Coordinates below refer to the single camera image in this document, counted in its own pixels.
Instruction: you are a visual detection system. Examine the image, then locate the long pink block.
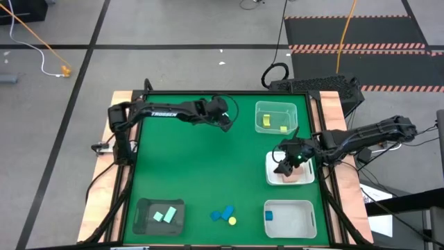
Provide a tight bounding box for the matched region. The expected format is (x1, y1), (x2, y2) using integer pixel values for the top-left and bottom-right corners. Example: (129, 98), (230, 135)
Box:
(281, 168), (306, 184)

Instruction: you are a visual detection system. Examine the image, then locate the white plastic bin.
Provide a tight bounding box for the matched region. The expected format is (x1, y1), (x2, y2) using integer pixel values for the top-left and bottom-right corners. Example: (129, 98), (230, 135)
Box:
(266, 151), (316, 186)
(263, 199), (318, 240)

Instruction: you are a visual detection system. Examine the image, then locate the blue rectangular block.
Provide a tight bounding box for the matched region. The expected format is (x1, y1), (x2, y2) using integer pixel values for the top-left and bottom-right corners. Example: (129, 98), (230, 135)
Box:
(221, 205), (235, 222)

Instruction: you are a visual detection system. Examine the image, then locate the white floor cable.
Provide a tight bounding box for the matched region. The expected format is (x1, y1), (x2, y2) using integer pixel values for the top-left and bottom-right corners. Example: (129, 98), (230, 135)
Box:
(7, 0), (65, 77)

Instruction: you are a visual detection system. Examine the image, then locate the orange floor cable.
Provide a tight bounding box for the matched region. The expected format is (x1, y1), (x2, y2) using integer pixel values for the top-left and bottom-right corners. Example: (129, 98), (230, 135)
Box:
(0, 2), (70, 70)

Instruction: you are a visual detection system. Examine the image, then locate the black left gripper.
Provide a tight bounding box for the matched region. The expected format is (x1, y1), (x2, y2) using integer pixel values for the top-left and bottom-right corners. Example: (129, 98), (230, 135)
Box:
(207, 95), (234, 133)

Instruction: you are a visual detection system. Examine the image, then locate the black table frame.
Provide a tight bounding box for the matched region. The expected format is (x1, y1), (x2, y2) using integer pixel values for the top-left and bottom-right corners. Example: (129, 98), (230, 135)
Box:
(83, 78), (372, 250)

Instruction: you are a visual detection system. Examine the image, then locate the plywood side board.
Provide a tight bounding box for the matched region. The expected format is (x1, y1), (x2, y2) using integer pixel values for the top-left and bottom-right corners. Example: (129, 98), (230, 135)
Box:
(78, 90), (135, 244)
(318, 90), (374, 244)

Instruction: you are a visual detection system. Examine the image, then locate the black box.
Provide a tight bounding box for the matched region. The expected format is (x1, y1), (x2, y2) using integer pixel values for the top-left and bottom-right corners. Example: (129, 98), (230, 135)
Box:
(0, 0), (49, 26)

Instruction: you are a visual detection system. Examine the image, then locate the black hazard-striped floor mat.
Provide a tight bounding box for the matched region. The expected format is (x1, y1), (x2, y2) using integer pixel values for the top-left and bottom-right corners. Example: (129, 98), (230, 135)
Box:
(284, 15), (444, 93)

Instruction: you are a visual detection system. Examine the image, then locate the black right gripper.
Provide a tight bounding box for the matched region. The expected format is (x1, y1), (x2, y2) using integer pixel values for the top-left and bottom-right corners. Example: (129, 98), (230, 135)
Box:
(273, 137), (318, 178)

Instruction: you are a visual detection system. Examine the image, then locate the clear plastic bin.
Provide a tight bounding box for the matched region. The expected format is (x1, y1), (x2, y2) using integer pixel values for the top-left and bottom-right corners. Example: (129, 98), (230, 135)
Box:
(255, 100), (299, 135)

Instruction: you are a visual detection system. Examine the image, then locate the black power adapter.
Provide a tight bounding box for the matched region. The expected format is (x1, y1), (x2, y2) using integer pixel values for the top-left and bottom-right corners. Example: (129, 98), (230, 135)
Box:
(356, 147), (374, 165)

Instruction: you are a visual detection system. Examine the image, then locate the dark translucent bin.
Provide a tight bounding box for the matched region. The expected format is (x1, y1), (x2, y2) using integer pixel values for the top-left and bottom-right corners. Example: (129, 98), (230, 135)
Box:
(133, 197), (186, 236)

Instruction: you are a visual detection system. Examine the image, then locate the white paper sheet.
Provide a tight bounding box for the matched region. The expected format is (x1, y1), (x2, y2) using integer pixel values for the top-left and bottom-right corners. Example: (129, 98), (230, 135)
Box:
(359, 182), (395, 239)

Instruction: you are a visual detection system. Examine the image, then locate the yellow-orange hanging cord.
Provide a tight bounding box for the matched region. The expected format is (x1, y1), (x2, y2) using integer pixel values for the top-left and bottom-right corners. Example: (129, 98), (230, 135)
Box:
(335, 0), (358, 74)

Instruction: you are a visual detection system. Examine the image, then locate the black hanging cable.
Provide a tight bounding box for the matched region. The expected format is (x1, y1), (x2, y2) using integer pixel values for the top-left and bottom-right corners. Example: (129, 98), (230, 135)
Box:
(260, 0), (291, 90)

